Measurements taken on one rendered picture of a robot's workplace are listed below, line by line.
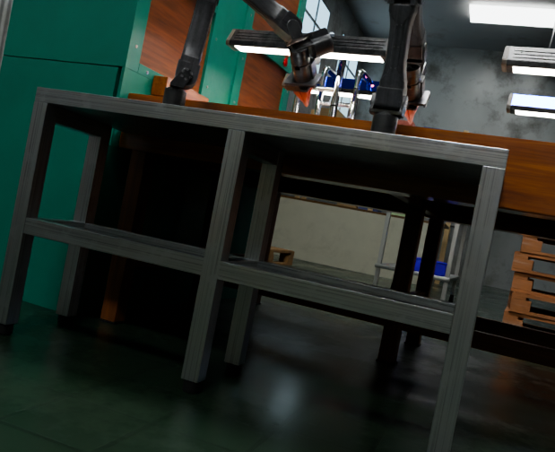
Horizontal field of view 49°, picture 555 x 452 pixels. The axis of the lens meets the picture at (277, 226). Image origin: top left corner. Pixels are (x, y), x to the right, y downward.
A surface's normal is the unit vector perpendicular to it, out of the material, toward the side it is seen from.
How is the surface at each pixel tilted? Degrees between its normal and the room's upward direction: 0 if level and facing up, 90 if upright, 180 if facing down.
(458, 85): 90
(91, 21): 90
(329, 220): 90
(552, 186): 90
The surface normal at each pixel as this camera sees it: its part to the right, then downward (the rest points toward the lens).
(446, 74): -0.33, -0.05
